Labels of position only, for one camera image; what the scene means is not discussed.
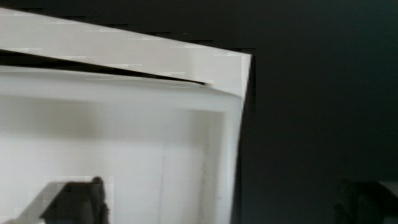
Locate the white drawer cabinet box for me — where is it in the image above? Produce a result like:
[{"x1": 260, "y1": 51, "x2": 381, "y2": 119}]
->
[{"x1": 0, "y1": 66, "x2": 242, "y2": 224}]

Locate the white L-shaped fence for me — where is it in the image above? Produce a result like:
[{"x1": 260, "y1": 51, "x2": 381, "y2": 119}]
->
[{"x1": 0, "y1": 7, "x2": 253, "y2": 97}]

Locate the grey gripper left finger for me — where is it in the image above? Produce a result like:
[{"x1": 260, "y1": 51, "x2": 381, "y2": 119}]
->
[{"x1": 40, "y1": 177, "x2": 111, "y2": 224}]

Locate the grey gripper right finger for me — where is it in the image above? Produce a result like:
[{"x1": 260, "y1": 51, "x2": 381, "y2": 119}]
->
[{"x1": 335, "y1": 181, "x2": 398, "y2": 224}]

